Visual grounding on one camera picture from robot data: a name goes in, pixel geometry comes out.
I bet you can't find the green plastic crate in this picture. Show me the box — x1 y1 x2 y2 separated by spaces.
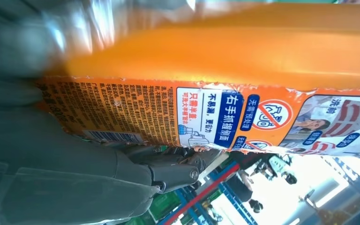
127 192 181 225

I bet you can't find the person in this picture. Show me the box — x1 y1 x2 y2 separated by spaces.
228 171 263 214
256 154 298 186

